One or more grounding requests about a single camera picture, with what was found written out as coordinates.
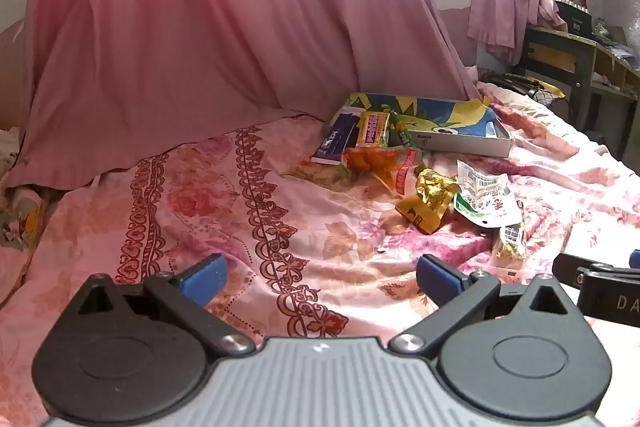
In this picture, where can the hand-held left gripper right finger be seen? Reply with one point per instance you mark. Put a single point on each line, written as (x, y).
(437, 279)

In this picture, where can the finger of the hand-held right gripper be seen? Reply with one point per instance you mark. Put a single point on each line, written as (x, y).
(590, 264)
(610, 299)

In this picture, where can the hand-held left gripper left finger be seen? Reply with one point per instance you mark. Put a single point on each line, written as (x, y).
(207, 278)

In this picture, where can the gold foil snack packet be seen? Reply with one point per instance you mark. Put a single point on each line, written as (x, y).
(430, 202)

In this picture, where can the small clear snack packet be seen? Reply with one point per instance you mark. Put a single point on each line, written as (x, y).
(510, 239)

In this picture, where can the white green snack packet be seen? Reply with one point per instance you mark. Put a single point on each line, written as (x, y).
(487, 197)

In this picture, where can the orange snack packet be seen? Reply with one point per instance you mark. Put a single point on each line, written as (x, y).
(380, 164)

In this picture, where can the clear meat snack packet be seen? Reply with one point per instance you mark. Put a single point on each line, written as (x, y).
(317, 172)

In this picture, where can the cardboard box with cartoon lining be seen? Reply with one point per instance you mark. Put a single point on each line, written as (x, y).
(450, 119)

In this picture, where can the pink floral bedsheet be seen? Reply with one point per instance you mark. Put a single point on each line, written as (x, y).
(300, 257)

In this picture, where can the green snack tube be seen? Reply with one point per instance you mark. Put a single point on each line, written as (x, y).
(401, 132)

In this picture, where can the yellow pink snack packet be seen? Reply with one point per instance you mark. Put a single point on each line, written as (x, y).
(373, 128)

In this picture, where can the beige quilt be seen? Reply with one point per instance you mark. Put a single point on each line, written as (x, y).
(520, 104)

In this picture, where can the dark wooden desk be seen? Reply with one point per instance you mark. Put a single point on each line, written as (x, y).
(555, 52)

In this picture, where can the large pink curtain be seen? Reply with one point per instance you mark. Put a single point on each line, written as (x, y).
(200, 32)

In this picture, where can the black box on desk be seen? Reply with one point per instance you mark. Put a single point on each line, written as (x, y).
(572, 17)

